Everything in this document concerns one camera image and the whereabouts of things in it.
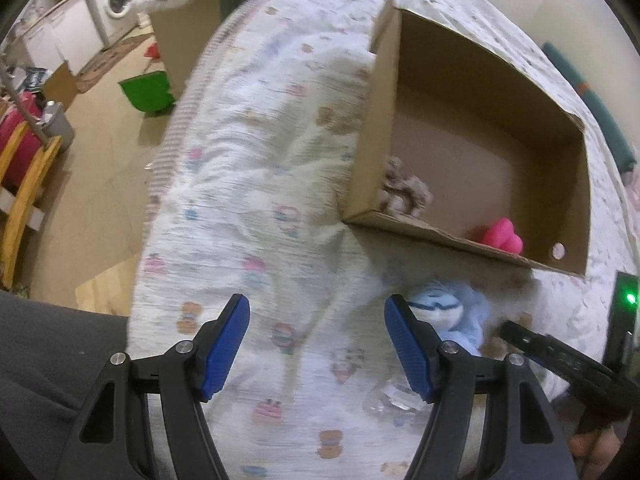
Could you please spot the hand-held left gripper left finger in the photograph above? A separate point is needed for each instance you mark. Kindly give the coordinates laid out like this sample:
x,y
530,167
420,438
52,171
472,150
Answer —
x,y
226,344

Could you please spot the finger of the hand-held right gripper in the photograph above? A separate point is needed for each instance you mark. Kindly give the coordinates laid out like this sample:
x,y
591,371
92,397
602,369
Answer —
x,y
555,354

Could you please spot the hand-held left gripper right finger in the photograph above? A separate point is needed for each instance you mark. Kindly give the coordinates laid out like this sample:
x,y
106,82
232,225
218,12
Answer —
x,y
406,345

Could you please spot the light blue plush toy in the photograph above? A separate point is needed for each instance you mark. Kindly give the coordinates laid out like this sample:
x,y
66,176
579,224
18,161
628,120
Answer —
x,y
452,310

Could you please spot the brown cardboard box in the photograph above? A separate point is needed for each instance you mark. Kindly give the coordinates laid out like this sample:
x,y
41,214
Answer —
x,y
480,140

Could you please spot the pink soft toy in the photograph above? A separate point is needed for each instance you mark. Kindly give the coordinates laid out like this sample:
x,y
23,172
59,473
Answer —
x,y
502,235

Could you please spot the person's right hand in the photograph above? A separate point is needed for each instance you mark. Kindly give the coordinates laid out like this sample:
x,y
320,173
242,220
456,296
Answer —
x,y
597,447

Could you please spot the clear plastic wrapper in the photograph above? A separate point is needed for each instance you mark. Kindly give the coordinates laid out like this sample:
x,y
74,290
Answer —
x,y
395,399

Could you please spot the grey plush toy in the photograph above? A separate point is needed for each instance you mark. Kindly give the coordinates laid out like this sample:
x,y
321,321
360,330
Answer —
x,y
406,191

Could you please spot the person's grey trouser leg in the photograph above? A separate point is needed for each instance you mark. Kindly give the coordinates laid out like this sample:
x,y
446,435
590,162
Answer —
x,y
50,360

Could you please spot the white printed blanket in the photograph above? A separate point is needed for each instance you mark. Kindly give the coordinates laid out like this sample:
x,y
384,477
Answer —
x,y
280,170

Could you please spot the green plastic bin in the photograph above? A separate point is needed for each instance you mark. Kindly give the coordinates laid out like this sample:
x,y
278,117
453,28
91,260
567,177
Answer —
x,y
147,91

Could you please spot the grey plastic bin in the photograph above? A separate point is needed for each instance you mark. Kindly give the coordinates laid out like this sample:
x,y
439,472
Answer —
x,y
59,127

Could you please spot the pink bag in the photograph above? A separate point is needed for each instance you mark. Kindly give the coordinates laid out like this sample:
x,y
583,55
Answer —
x,y
15,135

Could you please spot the small red floor item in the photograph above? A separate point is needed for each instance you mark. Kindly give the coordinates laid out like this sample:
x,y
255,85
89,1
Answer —
x,y
152,51

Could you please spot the tall cardboard box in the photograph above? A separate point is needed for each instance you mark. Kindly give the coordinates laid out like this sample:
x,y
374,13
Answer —
x,y
187,40

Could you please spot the flat cardboard piece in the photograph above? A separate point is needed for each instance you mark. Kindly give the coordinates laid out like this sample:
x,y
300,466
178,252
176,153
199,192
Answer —
x,y
61,85

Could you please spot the patterned floor rug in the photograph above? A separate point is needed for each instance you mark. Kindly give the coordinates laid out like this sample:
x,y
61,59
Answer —
x,y
112,57

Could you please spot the white kitchen cabinets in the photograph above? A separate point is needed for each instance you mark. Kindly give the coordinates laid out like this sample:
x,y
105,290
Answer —
x,y
65,35

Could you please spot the white washing machine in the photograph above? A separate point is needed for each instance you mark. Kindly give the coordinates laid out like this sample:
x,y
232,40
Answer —
x,y
114,2

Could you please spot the yellow wooden frame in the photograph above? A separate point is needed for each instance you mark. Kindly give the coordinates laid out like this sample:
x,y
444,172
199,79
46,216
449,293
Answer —
x,y
25,195

